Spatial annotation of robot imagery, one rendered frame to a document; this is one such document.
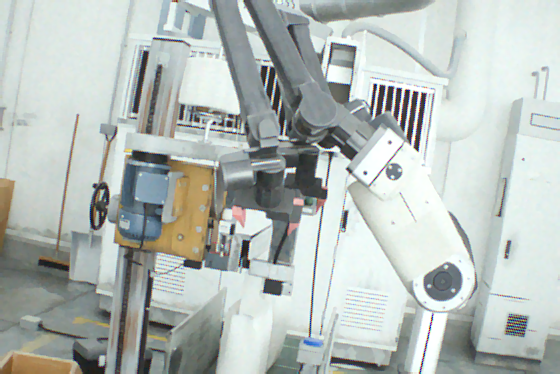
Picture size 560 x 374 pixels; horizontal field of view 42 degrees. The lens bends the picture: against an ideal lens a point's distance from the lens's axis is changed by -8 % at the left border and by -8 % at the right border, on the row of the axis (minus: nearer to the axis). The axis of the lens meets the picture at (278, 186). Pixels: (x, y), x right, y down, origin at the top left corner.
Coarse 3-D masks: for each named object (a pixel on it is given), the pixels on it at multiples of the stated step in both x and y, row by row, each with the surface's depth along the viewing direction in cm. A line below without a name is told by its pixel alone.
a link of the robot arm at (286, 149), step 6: (282, 144) 210; (288, 144) 210; (294, 144) 212; (300, 144) 213; (276, 150) 207; (282, 150) 208; (288, 150) 208; (294, 150) 209; (282, 156) 207; (288, 156) 207; (294, 156) 208; (288, 162) 208; (294, 162) 208; (288, 168) 210
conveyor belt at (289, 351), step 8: (288, 344) 421; (296, 344) 424; (280, 352) 401; (288, 352) 403; (296, 352) 406; (216, 360) 365; (280, 360) 385; (288, 360) 387; (216, 368) 352; (272, 368) 368; (280, 368) 370; (288, 368) 372; (296, 368) 374
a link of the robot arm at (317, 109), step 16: (256, 0) 164; (272, 0) 164; (256, 16) 163; (272, 16) 163; (272, 32) 162; (288, 32) 163; (272, 48) 161; (288, 48) 161; (288, 64) 160; (288, 80) 159; (304, 80) 159; (288, 96) 161; (304, 96) 155; (320, 96) 156; (304, 112) 154; (320, 112) 154; (336, 112) 155; (320, 128) 155
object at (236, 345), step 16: (256, 288) 310; (240, 304) 277; (256, 304) 302; (272, 304) 314; (240, 320) 284; (256, 320) 284; (272, 320) 305; (224, 336) 287; (240, 336) 283; (256, 336) 282; (224, 352) 285; (240, 352) 282; (256, 352) 283; (224, 368) 284; (240, 368) 282; (256, 368) 284
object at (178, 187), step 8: (168, 176) 239; (176, 176) 245; (168, 184) 239; (176, 184) 246; (184, 184) 252; (168, 192) 239; (176, 192) 246; (184, 192) 256; (168, 200) 240; (176, 200) 247; (184, 200) 257; (160, 208) 242; (168, 208) 242; (176, 208) 248; (184, 208) 259; (168, 216) 243; (176, 216) 252
